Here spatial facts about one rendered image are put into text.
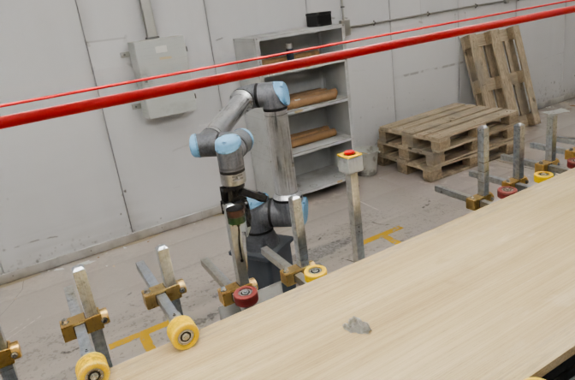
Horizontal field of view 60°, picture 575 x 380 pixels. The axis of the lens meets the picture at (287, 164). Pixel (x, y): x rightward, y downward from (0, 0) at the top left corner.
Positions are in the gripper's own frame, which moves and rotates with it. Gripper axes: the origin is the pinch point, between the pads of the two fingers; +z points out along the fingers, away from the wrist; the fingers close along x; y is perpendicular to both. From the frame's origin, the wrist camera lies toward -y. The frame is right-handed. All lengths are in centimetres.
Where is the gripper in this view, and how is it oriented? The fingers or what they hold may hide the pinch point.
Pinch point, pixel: (247, 232)
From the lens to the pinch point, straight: 185.4
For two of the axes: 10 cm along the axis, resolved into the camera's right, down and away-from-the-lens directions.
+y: -8.6, 2.5, -4.4
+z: 1.1, 9.4, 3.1
